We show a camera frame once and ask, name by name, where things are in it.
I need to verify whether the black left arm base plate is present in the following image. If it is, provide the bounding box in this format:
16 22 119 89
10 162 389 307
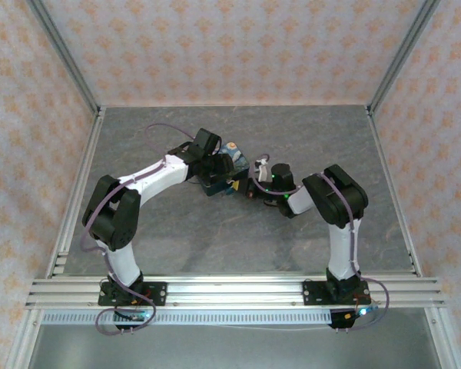
98 281 168 308

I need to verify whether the aluminium table side rail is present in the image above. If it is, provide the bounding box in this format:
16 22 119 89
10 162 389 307
45 106 108 279
364 105 423 278

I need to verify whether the white slotted cable duct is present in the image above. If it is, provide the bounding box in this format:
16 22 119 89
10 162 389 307
41 309 374 327

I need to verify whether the aluminium cross rail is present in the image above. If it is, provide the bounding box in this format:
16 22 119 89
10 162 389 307
24 274 447 311

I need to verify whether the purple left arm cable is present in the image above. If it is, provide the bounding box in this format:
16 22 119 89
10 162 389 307
79 122 199 337

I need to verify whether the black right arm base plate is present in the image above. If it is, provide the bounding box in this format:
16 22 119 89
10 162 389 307
302 280 371 308

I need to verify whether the aluminium frame leg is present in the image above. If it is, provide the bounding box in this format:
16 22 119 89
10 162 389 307
4 309 44 369
423 307 457 369

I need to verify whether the aluminium frame post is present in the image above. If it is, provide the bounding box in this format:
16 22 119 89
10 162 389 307
367 0 443 113
25 0 102 113

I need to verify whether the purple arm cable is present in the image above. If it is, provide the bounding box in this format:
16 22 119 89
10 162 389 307
249 153 391 332
79 122 199 337

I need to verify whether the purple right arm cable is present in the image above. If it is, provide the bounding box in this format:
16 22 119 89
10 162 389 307
249 153 391 332

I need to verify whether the starry night print tin box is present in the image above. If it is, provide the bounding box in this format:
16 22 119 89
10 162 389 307
201 141 251 198

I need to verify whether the grey metal shelf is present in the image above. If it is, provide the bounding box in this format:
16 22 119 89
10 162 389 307
25 324 443 369

